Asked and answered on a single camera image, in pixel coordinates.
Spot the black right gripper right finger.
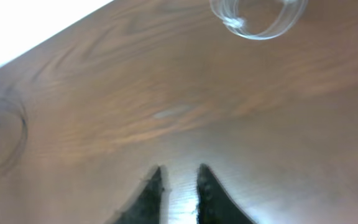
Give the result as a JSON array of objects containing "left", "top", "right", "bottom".
[{"left": 196, "top": 164, "right": 255, "bottom": 224}]

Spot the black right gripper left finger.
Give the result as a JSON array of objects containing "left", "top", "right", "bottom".
[{"left": 105, "top": 166, "right": 165, "bottom": 224}]

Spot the black usb cable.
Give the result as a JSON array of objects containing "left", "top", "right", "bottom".
[{"left": 0, "top": 96, "right": 29, "bottom": 180}]

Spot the white usb cable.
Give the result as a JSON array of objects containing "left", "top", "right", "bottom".
[{"left": 209, "top": 0, "right": 309, "bottom": 41}]

